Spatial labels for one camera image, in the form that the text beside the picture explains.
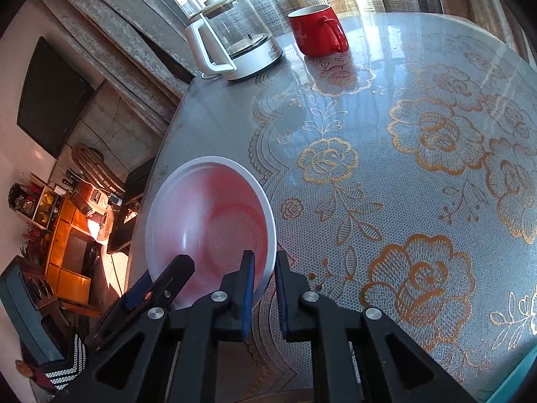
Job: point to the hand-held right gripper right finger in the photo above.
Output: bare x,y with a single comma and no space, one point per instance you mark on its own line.
283,302

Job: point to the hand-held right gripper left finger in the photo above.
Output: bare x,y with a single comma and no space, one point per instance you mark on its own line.
247,294

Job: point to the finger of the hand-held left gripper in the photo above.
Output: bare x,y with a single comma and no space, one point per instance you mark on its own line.
136,296
176,277

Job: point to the red plastic bowl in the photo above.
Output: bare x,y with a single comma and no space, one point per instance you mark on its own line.
201,218

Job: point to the black chair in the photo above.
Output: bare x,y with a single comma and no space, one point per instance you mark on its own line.
130,218

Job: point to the orange wooden cabinet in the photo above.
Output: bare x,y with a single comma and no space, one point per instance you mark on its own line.
67,226

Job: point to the gold floral lace tablecloth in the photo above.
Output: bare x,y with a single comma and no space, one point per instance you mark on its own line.
377,218

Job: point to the brown wicker chair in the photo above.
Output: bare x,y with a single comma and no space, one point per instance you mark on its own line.
94,163

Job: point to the glass electric kettle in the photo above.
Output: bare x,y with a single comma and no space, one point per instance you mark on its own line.
256,61

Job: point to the teal plastic object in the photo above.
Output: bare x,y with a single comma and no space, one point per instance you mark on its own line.
520,386

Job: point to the red mug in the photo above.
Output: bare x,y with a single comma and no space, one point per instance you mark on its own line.
310,33

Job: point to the black wall television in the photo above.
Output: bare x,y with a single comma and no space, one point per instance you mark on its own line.
54,96

